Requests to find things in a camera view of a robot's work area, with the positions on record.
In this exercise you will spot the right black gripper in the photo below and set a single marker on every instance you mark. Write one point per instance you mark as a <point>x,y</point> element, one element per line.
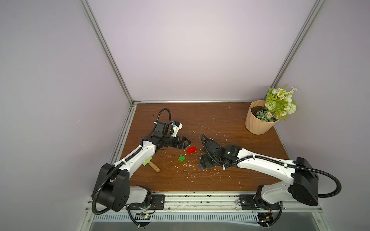
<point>211,154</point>

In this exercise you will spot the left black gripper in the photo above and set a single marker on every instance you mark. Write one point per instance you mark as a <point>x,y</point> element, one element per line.
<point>176,144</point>

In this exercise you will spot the red long lego brick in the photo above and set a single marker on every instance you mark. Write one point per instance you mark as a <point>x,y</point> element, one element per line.
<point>192,150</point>

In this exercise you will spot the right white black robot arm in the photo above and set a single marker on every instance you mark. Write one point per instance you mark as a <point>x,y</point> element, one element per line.
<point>295,183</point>

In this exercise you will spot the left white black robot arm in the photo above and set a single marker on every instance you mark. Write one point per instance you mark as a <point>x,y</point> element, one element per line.
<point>112,190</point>

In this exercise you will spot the green small lego brick left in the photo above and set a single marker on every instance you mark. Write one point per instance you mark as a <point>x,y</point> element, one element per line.
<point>181,158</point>

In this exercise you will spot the beige ribbed flower pot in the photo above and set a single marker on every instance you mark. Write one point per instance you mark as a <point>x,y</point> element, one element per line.
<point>255,125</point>

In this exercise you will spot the right circuit board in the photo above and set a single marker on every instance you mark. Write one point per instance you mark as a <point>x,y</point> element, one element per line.
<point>264,218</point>

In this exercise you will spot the circuit board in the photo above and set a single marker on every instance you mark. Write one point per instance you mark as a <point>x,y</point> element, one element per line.
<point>143,217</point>
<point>264,218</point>

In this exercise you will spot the left circuit board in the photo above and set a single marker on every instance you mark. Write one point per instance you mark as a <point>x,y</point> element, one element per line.
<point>143,217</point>

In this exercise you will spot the green white artificial flowers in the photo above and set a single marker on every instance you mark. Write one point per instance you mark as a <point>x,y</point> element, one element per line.
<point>279,104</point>

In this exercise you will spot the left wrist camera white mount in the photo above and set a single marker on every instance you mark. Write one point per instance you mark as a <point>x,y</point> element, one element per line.
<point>176,126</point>

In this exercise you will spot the green toy rake wooden handle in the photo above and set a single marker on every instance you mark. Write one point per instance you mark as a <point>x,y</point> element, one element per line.
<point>151,164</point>

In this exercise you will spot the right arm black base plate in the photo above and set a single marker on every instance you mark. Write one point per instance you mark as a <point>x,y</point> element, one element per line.
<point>248,202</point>

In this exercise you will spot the aluminium front rail frame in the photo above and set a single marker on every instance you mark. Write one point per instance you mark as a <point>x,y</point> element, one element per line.
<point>206,211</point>

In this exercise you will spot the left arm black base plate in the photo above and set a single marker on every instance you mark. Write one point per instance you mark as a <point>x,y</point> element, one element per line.
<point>151,202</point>

